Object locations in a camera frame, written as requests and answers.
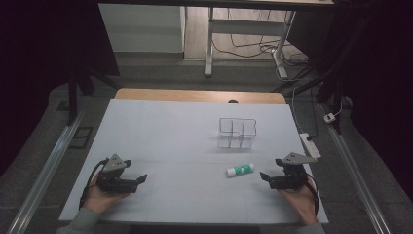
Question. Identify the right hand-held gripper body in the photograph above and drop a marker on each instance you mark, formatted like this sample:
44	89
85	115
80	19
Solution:
290	180

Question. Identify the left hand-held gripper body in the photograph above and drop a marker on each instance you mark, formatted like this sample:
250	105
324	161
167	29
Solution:
112	182

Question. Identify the white and green glue stick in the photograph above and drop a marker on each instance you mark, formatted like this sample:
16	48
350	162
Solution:
240	170

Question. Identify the clear plastic pen holder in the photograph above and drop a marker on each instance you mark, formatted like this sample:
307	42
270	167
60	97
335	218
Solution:
237	135

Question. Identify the person's left hand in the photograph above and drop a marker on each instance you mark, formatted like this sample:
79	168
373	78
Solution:
99	198

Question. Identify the person's right hand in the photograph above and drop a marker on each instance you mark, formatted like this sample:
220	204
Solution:
302	203

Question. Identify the white power strip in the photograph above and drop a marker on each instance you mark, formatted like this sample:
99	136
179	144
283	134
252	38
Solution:
310	145

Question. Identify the white table mat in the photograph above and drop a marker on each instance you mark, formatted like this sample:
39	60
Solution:
168	136

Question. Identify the black floor socket plate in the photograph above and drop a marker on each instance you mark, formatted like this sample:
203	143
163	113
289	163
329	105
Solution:
81	137

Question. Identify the small white adapter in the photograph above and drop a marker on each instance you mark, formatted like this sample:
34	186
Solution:
329	118

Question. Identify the black metal stand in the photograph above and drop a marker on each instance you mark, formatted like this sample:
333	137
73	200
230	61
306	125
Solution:
73	97

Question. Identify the wooden table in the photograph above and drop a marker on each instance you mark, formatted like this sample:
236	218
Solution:
195	96

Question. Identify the white cabinet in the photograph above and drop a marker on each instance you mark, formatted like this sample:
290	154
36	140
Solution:
142	29

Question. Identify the aluminium rail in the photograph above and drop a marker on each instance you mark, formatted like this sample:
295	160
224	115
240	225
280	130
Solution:
354	175
42	178

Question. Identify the white desk frame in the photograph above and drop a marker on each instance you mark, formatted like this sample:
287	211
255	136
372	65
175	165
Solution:
246	27

